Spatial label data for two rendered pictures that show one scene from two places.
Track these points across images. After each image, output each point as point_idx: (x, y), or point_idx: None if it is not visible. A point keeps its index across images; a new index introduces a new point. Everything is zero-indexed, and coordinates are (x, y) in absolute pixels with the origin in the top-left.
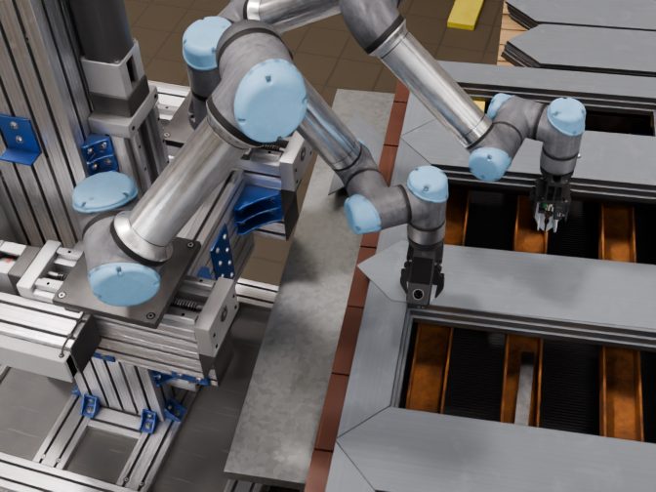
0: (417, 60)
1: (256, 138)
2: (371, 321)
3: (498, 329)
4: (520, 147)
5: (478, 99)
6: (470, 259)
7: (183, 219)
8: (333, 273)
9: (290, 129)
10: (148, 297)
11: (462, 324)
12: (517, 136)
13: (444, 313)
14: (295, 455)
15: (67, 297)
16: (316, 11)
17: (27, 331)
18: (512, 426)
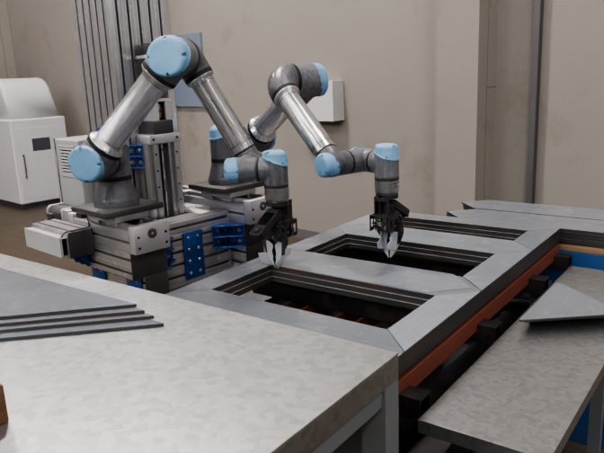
0: (295, 103)
1: (154, 69)
2: (241, 267)
3: (319, 287)
4: (409, 235)
5: (408, 227)
6: (327, 258)
7: (119, 127)
8: None
9: (173, 69)
10: (94, 174)
11: (298, 282)
12: (350, 156)
13: (289, 274)
14: None
15: (78, 206)
16: (275, 109)
17: (56, 228)
18: (276, 305)
